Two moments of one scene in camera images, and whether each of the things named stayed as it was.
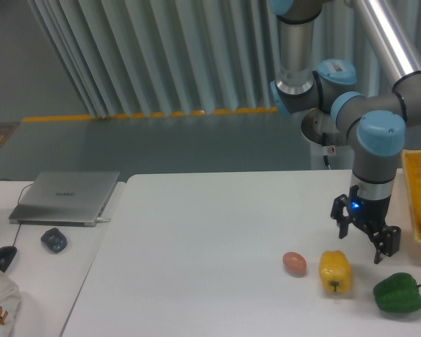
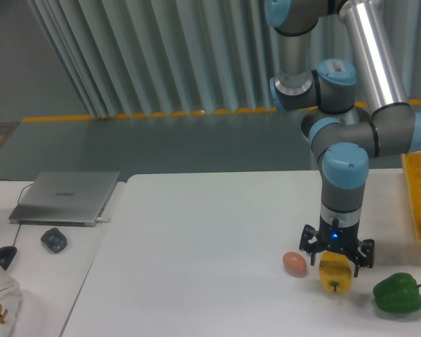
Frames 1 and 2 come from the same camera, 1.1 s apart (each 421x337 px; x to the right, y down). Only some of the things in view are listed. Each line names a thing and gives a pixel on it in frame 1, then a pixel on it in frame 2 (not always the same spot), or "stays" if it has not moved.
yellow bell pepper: [335, 271] stays
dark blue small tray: [55, 239] stays
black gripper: [370, 215] to [332, 236]
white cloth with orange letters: [3, 302] stays
